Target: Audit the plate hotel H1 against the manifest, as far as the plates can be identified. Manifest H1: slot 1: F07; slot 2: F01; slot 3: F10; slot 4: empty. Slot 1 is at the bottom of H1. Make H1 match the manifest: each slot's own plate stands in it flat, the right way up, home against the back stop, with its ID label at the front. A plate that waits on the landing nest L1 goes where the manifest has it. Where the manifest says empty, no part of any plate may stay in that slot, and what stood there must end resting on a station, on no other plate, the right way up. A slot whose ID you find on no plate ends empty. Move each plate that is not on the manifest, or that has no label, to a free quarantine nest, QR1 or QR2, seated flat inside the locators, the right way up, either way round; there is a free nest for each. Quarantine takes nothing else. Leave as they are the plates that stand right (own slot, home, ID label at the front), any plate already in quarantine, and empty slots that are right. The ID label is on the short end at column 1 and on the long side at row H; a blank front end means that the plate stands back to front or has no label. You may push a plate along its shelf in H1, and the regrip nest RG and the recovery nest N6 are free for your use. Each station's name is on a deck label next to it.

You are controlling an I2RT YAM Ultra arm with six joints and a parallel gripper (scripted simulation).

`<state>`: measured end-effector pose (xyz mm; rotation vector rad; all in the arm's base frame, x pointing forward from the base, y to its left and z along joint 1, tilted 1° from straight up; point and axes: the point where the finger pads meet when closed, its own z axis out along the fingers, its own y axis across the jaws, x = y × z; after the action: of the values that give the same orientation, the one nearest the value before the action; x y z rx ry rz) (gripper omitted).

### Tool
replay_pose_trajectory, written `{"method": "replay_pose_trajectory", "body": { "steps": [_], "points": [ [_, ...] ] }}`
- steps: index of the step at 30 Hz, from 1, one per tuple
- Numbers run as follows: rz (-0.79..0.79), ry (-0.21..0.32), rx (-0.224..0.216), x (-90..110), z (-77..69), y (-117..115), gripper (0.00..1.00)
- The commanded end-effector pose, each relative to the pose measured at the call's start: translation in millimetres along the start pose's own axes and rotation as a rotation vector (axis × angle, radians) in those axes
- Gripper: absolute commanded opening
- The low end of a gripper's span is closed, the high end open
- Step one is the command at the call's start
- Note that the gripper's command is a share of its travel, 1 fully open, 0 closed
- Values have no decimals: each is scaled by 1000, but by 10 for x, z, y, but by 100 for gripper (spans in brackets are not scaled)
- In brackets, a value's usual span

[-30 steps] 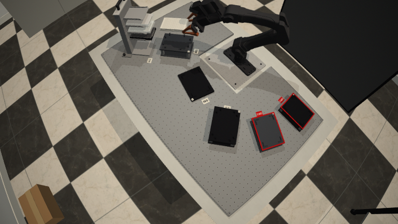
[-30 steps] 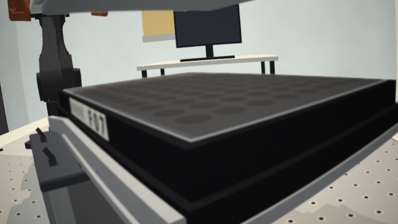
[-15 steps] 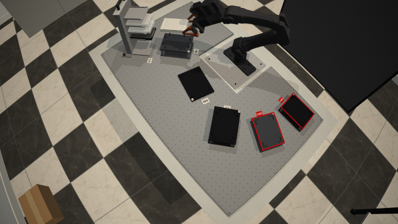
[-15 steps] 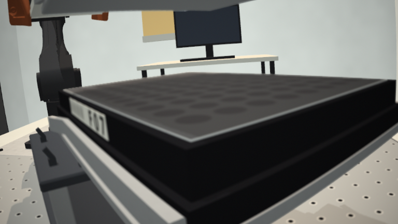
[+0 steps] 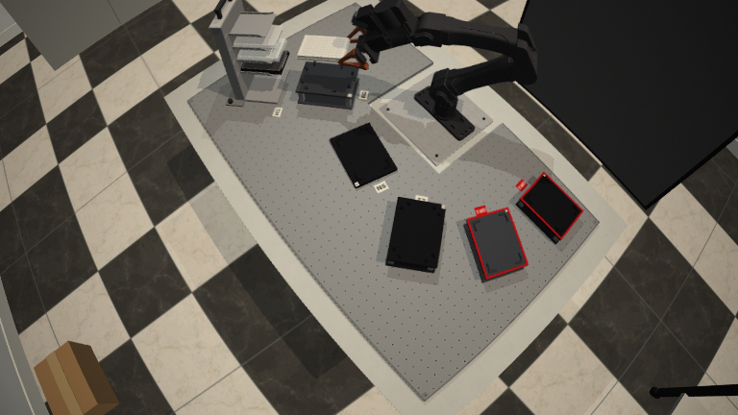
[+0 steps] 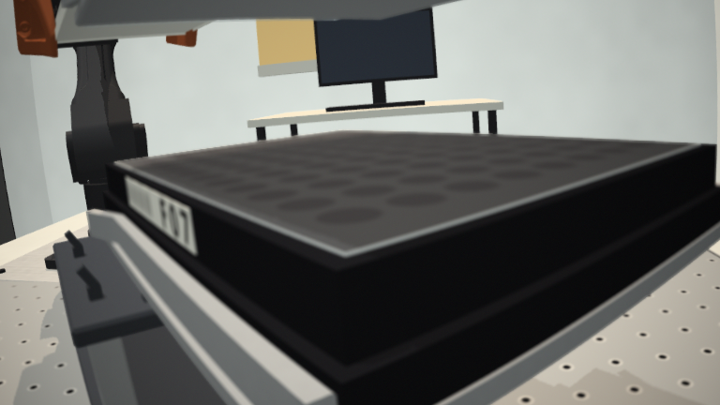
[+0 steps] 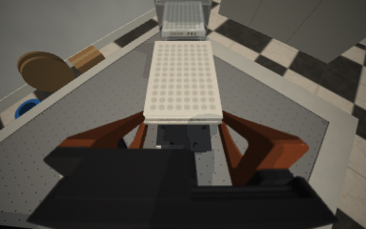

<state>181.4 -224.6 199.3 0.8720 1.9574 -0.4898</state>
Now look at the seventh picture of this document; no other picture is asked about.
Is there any grey base plate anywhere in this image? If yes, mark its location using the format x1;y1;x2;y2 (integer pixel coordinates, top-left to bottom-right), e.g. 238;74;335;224
0;32;330;229

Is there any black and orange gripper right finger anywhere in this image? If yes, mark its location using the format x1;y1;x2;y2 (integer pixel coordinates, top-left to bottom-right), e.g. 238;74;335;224
217;111;309;185

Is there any grey shelf rack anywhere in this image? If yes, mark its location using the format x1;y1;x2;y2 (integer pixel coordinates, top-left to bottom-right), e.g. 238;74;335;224
155;4;212;35

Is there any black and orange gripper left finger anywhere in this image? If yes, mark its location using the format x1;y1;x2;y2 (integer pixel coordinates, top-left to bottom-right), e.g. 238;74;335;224
57;111;148;149

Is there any white microplate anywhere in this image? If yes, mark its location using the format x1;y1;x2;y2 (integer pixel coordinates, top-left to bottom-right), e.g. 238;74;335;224
143;41;223;125

